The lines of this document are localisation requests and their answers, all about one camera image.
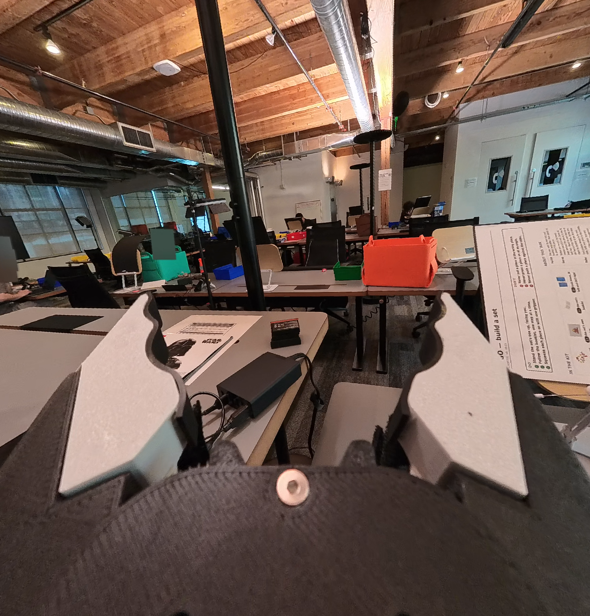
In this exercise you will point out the white vent grille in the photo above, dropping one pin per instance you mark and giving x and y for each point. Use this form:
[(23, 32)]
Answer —
[(136, 136)]

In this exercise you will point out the black white booklet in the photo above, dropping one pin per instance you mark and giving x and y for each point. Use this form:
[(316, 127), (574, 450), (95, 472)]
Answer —
[(189, 351)]

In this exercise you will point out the grey desk with tan edge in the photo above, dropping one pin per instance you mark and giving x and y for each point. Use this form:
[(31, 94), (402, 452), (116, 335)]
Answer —
[(35, 361)]

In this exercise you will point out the small blue bin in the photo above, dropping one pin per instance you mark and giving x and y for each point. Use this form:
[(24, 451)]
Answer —
[(227, 272)]

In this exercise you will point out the document stand with black board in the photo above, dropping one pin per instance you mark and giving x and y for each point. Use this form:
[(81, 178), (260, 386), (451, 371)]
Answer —
[(126, 255)]

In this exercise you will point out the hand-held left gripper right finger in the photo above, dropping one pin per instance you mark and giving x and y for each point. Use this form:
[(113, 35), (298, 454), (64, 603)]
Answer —
[(468, 409)]

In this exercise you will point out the whiteboard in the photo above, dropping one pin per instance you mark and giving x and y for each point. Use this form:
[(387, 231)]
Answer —
[(308, 211)]

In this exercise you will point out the ceiling spotlight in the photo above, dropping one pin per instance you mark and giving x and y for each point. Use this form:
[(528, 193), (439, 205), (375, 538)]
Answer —
[(52, 45)]

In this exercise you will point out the teal green tote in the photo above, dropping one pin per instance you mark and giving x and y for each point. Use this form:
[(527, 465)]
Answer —
[(179, 272)]

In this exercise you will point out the orange felt bin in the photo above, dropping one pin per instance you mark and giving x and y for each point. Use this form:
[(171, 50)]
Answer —
[(401, 262)]

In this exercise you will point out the light panel on tripod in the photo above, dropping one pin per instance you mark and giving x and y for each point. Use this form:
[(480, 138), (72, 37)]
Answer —
[(213, 207)]

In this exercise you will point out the white round ceiling device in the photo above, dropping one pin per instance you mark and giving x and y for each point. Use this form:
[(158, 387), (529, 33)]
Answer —
[(166, 68)]

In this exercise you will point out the small green bin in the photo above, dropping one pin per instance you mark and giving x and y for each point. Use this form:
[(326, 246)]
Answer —
[(348, 273)]

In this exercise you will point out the star wars booklet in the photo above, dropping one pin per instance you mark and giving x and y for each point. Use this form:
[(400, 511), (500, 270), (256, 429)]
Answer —
[(237, 327)]

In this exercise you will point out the small black box red label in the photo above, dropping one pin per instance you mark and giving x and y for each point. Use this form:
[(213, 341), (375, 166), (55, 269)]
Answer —
[(285, 334)]

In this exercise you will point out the black floor lamp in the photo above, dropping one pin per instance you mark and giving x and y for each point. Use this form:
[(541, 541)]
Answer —
[(372, 136)]

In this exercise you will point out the black computer monitor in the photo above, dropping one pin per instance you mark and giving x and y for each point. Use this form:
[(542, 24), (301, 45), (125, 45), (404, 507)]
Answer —
[(534, 203)]

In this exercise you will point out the wooden plate document stand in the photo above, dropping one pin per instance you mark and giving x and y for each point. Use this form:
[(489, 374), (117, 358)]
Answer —
[(263, 257), (458, 243)]

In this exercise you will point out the large paned window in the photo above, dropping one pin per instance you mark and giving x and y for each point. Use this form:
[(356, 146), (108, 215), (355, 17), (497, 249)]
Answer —
[(49, 216)]

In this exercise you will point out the large silver ventilation duct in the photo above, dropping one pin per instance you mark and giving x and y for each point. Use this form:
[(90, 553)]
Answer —
[(59, 120)]

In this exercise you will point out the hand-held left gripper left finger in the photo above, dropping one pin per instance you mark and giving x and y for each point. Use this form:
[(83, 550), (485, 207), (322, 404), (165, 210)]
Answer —
[(122, 394)]

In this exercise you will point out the black office chair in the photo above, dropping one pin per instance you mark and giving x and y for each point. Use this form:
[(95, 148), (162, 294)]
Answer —
[(326, 245), (463, 274), (83, 288)]

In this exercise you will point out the black vertical pole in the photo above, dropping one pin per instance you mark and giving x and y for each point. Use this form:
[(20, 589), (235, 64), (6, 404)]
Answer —
[(227, 144)]

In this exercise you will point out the printed instruction sheet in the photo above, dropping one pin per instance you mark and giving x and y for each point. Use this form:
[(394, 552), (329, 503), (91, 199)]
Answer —
[(540, 288)]

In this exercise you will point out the white door with black print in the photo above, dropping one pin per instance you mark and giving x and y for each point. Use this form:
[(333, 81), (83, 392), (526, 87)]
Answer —
[(487, 144), (574, 144)]

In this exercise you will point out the black power hub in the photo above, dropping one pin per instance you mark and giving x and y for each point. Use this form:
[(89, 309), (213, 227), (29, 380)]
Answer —
[(261, 380)]

